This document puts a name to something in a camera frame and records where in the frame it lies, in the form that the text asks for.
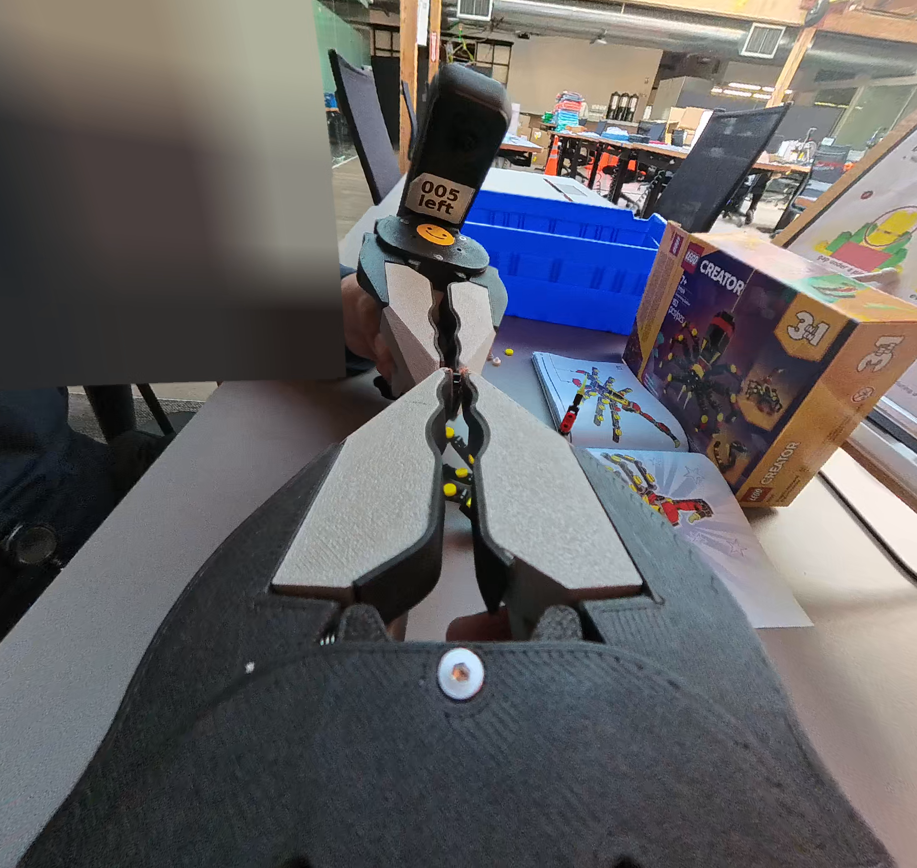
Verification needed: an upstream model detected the black and yellow lego model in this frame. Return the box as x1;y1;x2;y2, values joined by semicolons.
438;372;480;518

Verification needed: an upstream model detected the lego set box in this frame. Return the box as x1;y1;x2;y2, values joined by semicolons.
622;222;917;509

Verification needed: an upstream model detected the spider instruction booklet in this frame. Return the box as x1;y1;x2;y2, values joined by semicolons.
532;351;690;453

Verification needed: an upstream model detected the red creature instruction booklet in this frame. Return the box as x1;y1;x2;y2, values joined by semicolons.
584;447;814;629

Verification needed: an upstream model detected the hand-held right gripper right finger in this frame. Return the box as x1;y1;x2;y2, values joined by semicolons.
456;371;644;638

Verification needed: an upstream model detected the person's left hand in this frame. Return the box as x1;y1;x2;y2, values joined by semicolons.
342;275;395;385

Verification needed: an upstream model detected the long work table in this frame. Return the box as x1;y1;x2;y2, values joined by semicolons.
552;129;789;199

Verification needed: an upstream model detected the wooden post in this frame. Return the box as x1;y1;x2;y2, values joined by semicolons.
398;0;421;174

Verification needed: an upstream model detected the blue plastic bin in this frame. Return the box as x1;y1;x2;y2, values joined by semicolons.
458;187;669;336

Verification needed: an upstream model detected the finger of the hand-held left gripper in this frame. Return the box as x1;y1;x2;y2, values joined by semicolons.
378;261;450;399
446;282;500;376

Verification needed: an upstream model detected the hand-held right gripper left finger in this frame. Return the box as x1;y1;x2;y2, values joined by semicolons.
271;368;451;627

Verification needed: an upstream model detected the silver air duct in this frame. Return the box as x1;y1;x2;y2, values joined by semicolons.
493;0;789;55

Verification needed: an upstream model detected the cardboard framed sign board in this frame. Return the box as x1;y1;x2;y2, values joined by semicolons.
774;112;917;303

